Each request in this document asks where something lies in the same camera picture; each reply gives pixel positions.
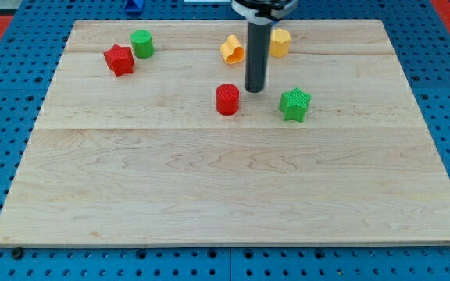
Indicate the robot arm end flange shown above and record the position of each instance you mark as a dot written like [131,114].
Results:
[264,9]

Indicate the green star block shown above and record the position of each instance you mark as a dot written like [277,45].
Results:
[294,104]

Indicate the red star block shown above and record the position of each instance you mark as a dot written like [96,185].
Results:
[119,59]

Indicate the red cylinder block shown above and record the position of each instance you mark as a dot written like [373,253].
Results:
[227,99]

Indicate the wooden board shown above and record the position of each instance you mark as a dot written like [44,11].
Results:
[144,159]

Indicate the yellow heart block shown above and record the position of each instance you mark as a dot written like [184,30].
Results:
[232,50]

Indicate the yellow hexagon block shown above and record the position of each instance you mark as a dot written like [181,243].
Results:
[280,42]

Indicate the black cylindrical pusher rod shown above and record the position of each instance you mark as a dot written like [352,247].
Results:
[258,44]

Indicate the green cylinder block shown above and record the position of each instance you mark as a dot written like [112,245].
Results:
[142,44]

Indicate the blue triangle block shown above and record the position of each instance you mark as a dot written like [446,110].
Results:
[133,6]

